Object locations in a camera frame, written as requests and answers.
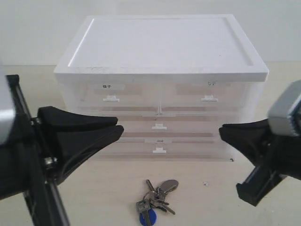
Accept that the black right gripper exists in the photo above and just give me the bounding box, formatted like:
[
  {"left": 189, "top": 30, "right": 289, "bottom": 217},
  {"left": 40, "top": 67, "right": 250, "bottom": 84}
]
[{"left": 219, "top": 119, "right": 301, "bottom": 206}]

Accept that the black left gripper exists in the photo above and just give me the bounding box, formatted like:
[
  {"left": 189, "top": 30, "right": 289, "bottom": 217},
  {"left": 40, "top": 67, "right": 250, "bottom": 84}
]
[{"left": 0, "top": 74, "right": 124, "bottom": 226}]

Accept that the key bunch with blue tag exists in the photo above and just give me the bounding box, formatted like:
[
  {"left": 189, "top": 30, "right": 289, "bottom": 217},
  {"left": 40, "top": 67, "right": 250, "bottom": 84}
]
[{"left": 135, "top": 179, "right": 179, "bottom": 226}]

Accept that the white translucent drawer cabinet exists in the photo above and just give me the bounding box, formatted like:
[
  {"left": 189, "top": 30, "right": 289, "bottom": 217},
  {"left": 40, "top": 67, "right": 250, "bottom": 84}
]
[{"left": 53, "top": 14, "right": 269, "bottom": 163}]

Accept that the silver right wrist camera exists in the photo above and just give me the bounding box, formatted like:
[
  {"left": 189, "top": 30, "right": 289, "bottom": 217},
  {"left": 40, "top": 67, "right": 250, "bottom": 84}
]
[{"left": 268, "top": 80, "right": 301, "bottom": 137}]

